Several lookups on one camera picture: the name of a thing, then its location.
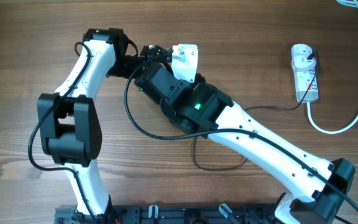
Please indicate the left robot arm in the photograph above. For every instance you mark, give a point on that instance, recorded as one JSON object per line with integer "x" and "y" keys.
{"x": 68, "y": 123}

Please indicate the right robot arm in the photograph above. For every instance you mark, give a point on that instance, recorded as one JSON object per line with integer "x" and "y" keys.
{"x": 316, "y": 187}

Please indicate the white power strip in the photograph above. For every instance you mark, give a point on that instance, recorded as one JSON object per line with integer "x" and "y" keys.
{"x": 306, "y": 88}

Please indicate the white USB charger plug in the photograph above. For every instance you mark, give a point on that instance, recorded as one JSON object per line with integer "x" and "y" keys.
{"x": 300, "y": 63}

